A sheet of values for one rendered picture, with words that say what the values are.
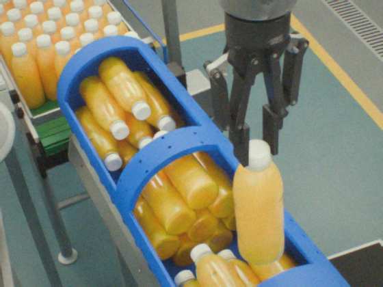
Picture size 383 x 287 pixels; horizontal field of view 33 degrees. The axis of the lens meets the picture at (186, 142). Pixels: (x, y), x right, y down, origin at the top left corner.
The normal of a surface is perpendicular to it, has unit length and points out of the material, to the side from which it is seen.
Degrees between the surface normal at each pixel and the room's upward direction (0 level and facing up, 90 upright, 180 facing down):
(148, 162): 30
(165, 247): 91
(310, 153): 0
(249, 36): 90
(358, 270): 0
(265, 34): 91
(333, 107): 0
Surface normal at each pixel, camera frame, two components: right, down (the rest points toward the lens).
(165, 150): -0.28, -0.63
